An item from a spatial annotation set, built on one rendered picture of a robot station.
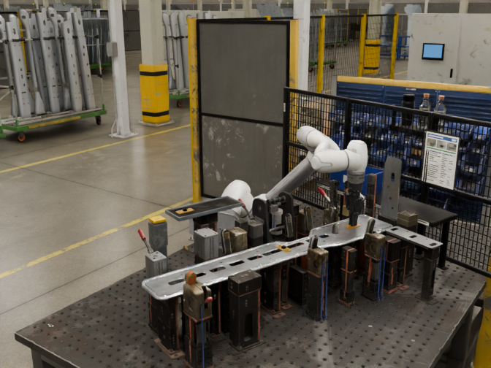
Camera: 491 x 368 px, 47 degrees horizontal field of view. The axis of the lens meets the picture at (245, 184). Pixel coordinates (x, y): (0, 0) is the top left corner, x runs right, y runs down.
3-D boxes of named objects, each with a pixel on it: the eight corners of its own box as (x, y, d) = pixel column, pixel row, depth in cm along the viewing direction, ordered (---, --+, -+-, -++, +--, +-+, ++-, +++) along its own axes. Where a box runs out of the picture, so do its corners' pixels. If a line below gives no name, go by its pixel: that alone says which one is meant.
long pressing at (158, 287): (162, 304, 219) (161, 301, 219) (136, 282, 237) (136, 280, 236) (396, 228, 296) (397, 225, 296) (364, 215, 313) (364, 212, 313)
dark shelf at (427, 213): (432, 228, 292) (432, 223, 291) (314, 185, 362) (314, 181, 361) (457, 219, 304) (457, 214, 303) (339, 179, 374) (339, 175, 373)
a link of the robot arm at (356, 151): (359, 166, 291) (337, 169, 287) (361, 137, 286) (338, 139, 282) (370, 172, 281) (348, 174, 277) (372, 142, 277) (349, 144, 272)
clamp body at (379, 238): (373, 305, 276) (378, 239, 266) (356, 296, 286) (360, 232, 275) (386, 299, 281) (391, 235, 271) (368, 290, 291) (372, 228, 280)
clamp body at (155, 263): (155, 336, 250) (151, 263, 239) (144, 325, 259) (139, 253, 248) (174, 329, 255) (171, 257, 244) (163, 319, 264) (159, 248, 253)
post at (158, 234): (158, 311, 271) (153, 226, 257) (151, 304, 276) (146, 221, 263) (172, 307, 275) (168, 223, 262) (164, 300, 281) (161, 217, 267)
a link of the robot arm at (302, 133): (313, 123, 322) (329, 136, 328) (300, 117, 338) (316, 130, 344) (300, 142, 323) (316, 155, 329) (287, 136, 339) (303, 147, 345)
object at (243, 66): (302, 231, 552) (308, 19, 492) (294, 235, 541) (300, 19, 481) (197, 204, 627) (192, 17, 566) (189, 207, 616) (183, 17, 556)
